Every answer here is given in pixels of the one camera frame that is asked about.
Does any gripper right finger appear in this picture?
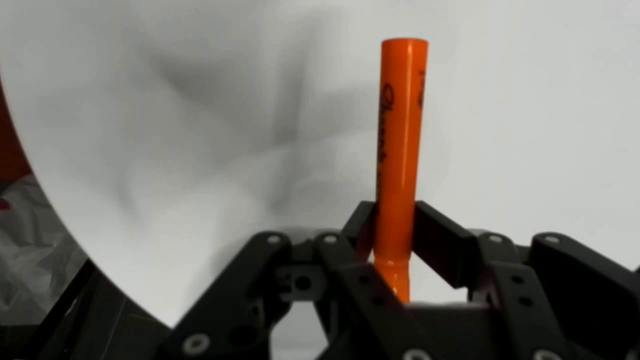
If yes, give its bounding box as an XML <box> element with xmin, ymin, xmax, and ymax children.
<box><xmin>412</xmin><ymin>201</ymin><xmax>640</xmax><ymax>360</ymax></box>

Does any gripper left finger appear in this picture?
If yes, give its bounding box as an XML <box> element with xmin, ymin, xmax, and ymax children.
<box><xmin>155</xmin><ymin>201</ymin><xmax>417</xmax><ymax>360</ymax></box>

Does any orange marker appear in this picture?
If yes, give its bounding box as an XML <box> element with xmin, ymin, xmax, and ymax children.
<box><xmin>372</xmin><ymin>37</ymin><xmax>429</xmax><ymax>304</ymax></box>

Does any white bowl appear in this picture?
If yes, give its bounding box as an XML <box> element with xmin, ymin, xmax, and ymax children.
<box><xmin>0</xmin><ymin>0</ymin><xmax>640</xmax><ymax>360</ymax></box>

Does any crumpled clear plastic sheet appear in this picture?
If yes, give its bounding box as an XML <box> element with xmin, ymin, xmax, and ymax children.
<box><xmin>0</xmin><ymin>175</ymin><xmax>90</xmax><ymax>327</ymax></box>

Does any red object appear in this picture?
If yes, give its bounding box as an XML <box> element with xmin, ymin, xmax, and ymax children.
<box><xmin>0</xmin><ymin>82</ymin><xmax>34</xmax><ymax>185</ymax></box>

